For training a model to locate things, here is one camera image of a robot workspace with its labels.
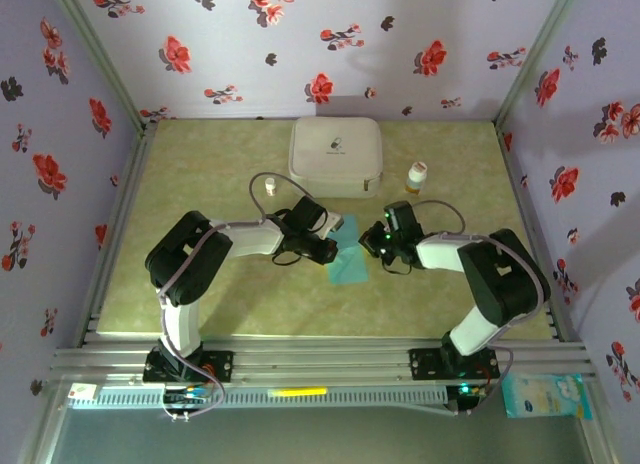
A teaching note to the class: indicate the teal cloth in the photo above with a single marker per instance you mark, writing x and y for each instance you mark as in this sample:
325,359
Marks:
352,269

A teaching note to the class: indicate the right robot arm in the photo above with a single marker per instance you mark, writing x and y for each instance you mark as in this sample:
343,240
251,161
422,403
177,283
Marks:
500,279

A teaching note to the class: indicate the small white pill bottle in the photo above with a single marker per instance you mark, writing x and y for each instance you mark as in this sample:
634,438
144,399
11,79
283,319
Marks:
270,186

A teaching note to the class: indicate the amber bottle with white cap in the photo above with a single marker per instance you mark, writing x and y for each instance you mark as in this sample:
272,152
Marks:
416,179

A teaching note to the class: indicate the white zippered pouch case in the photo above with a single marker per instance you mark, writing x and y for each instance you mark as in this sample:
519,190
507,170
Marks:
335,154

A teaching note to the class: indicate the yellow pen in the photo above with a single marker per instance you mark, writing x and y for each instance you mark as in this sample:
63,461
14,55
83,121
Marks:
297,392

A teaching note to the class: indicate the black controller board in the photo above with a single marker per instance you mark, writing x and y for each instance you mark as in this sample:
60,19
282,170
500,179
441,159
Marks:
470,391
185,396

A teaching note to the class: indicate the blue wet wipes packet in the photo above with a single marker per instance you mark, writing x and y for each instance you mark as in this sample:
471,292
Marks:
545,396

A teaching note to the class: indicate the small white label box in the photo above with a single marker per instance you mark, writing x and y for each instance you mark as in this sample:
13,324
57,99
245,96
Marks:
82,393

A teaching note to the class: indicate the long aluminium frame rail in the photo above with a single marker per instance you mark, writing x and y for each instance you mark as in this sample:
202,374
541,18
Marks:
320,359

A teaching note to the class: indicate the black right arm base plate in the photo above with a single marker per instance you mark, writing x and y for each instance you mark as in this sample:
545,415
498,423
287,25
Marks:
425,364

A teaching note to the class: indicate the aluminium side rail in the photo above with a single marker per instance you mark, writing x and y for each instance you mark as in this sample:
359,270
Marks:
125,199
522,199

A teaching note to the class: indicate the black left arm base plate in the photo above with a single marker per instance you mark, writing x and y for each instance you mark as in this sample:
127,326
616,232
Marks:
220,366

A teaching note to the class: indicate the aluminium corner post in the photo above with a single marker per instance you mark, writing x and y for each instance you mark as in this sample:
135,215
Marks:
535,59
102,59

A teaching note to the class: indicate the aluminium frame leg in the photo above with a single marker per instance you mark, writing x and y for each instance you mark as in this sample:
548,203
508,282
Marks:
42,424
597,424

